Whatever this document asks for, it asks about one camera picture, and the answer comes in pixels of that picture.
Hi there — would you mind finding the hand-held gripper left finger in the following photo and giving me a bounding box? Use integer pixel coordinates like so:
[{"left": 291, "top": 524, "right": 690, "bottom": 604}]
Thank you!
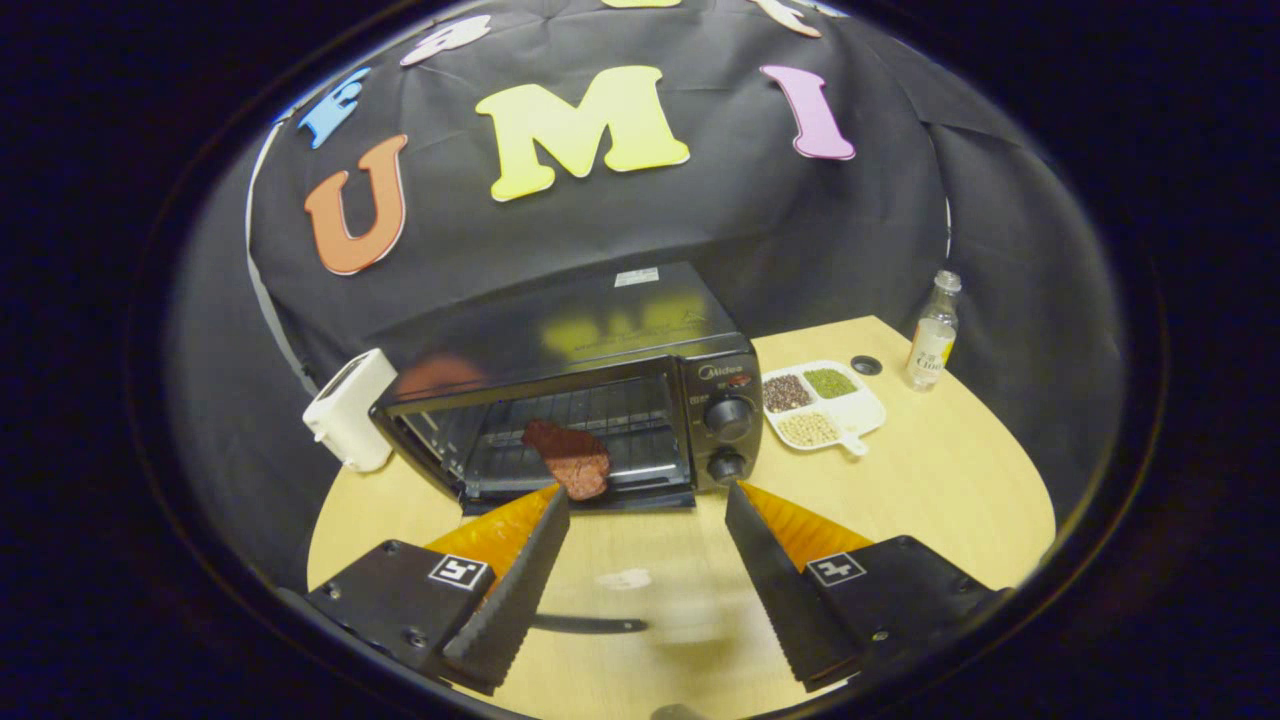
[{"left": 305, "top": 487, "right": 571, "bottom": 696}]

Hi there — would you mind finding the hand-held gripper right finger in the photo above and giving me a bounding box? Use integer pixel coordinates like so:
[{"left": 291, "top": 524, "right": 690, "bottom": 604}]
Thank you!
[{"left": 725, "top": 482, "right": 1006, "bottom": 693}]

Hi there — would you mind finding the red raw meat steak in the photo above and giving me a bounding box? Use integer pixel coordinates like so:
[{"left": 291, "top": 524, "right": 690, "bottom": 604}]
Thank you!
[{"left": 522, "top": 418, "right": 612, "bottom": 501}]

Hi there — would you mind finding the white divided dish of beans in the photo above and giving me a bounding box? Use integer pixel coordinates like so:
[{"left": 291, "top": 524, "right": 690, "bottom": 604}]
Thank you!
[{"left": 762, "top": 360, "right": 887, "bottom": 457}]

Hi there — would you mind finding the white pop-up toaster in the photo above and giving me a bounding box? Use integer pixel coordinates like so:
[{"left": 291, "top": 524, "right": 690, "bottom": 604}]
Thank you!
[{"left": 303, "top": 348, "right": 398, "bottom": 473}]

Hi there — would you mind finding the small clear glass bottle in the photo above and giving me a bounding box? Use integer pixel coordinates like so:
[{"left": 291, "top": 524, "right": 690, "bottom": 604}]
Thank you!
[{"left": 905, "top": 270, "right": 962, "bottom": 392}]

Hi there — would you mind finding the black toaster oven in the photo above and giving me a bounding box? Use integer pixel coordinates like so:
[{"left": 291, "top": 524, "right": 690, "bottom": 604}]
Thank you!
[{"left": 368, "top": 262, "right": 764, "bottom": 641}]

